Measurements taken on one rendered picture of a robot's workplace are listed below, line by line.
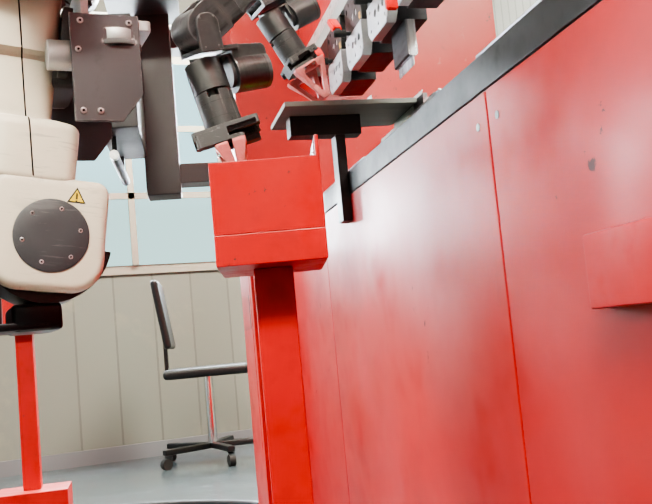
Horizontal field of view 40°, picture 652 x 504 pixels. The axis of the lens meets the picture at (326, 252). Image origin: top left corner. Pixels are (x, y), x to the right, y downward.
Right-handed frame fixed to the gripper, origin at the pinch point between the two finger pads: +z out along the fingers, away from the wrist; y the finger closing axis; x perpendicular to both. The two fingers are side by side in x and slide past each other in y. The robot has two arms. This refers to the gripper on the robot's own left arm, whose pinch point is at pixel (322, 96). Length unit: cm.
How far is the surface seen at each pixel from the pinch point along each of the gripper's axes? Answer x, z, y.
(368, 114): -6.0, 8.0, -0.3
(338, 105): 1.0, 4.2, -7.8
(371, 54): -21.5, -4.9, 17.2
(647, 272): 22, 42, -104
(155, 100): 3, -51, 139
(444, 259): 16, 36, -50
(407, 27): -21.8, -2.2, -4.5
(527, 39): 7, 19, -84
